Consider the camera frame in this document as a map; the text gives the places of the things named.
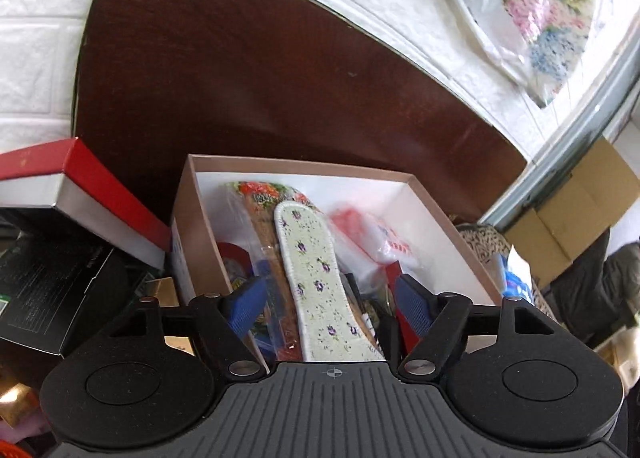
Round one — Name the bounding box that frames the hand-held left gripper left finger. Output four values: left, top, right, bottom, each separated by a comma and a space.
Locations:
111, 275, 269, 383

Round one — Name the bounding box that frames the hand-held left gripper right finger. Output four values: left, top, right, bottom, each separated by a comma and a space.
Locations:
395, 274, 553, 384

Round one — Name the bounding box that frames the pink cardboard box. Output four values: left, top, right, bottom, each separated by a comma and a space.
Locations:
170, 154, 504, 373

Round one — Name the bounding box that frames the white floral insole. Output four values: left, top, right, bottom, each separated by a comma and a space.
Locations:
273, 200, 385, 364

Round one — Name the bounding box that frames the red and white plastic bag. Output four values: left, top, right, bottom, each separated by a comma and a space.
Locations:
330, 204, 426, 289

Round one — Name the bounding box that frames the cork insole in plastic bag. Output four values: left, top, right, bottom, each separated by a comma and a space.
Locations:
220, 180, 313, 364

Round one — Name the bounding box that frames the small gold box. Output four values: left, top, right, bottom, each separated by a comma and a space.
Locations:
144, 277, 197, 355

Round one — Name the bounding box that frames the leopard print cloth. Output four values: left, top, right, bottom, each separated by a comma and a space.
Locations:
457, 224, 556, 321

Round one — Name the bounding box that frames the blue and white packet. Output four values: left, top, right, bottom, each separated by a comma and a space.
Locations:
499, 245, 534, 300

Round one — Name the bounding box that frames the dark cloth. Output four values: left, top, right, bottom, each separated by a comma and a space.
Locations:
542, 230, 640, 351

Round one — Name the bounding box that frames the red and white box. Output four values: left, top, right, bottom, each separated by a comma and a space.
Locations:
0, 137, 172, 270

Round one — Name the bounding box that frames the brown cardboard box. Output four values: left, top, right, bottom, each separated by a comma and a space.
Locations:
504, 137, 640, 290

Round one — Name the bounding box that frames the black box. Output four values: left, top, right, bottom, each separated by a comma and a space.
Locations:
0, 208, 132, 358

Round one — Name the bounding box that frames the gold packet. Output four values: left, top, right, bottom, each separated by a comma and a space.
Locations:
0, 382, 42, 426

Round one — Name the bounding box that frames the floral plastic bag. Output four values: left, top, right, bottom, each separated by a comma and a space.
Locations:
440, 0, 608, 110

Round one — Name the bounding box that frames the grey metal door frame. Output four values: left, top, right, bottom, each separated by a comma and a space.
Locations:
479, 33, 640, 234

